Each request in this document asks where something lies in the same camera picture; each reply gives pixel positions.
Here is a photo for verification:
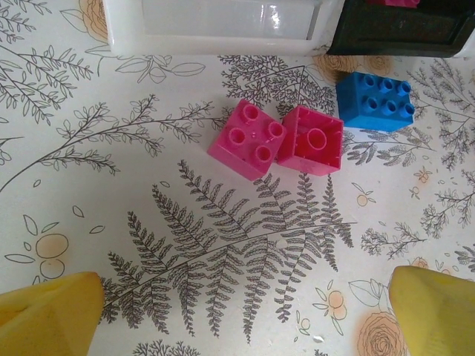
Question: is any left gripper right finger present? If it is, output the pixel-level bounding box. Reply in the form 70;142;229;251
387;266;475;356

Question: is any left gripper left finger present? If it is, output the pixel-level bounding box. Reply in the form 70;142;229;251
0;271;105;356

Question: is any floral tablecloth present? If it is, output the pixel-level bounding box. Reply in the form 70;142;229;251
0;0;475;356

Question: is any blue lego brick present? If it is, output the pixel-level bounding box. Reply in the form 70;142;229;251
335;71;416;133

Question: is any white plastic container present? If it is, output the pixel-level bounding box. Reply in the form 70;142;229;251
454;35;475;60
102;0;348;56

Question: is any black plastic container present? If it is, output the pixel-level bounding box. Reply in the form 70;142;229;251
328;0;475;59

